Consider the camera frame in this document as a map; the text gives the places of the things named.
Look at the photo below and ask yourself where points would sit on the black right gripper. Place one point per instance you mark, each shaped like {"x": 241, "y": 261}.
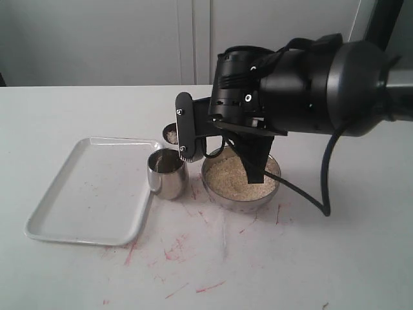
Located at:
{"x": 234, "y": 105}

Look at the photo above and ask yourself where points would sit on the brown wooden spoon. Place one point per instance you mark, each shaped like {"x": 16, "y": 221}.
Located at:
{"x": 170, "y": 134}

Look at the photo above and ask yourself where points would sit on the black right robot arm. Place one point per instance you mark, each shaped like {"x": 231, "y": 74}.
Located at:
{"x": 307, "y": 86}

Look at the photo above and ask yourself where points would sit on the white uncooked rice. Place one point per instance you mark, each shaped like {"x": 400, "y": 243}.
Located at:
{"x": 227, "y": 178}

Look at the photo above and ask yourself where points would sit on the stainless steel rice bowl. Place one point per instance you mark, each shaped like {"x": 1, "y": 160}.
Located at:
{"x": 232, "y": 205}

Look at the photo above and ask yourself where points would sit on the stainless steel cup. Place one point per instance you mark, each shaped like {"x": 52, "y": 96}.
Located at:
{"x": 167, "y": 174}

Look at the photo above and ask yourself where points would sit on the white rectangular plastic tray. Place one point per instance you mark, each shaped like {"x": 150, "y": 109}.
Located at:
{"x": 100, "y": 196}

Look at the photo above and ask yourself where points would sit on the white cabinet behind table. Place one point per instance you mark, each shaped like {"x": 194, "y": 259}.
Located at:
{"x": 72, "y": 43}

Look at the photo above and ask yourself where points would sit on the black vertical post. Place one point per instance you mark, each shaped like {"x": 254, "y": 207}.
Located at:
{"x": 382, "y": 22}

